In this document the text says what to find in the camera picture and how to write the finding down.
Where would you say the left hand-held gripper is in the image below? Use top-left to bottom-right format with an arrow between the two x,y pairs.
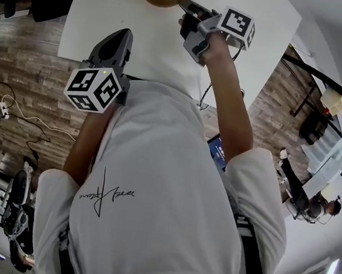
62,22 -> 137,117

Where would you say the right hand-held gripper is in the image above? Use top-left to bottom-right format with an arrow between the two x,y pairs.
170,0 -> 260,72

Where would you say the person's left forearm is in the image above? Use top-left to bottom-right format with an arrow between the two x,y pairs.
62,104 -> 123,191

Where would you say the person's right forearm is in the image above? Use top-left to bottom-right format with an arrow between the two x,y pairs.
190,32 -> 266,167

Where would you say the white power strip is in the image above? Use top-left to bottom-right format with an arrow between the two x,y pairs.
0,101 -> 12,120

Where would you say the white t-shirt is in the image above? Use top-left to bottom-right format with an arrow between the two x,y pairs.
27,70 -> 303,274

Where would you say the black and white machine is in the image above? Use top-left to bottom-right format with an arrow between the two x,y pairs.
0,153 -> 45,273

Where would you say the blue-screen tablet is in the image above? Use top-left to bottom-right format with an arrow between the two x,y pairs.
204,132 -> 231,174

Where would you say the cream plastic container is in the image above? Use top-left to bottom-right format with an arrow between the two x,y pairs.
318,87 -> 342,117

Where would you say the black box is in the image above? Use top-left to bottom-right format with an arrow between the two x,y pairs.
297,111 -> 329,148

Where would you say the white floor cable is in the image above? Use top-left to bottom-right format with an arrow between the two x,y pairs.
0,93 -> 82,140

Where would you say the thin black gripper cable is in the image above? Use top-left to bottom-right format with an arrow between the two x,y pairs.
197,41 -> 245,114

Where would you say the black floor cable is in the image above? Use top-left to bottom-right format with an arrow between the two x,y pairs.
0,54 -> 60,164

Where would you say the black metal table frame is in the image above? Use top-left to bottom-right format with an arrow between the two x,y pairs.
274,44 -> 342,123

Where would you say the black shoulder strap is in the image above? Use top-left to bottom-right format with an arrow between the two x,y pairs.
227,212 -> 270,274

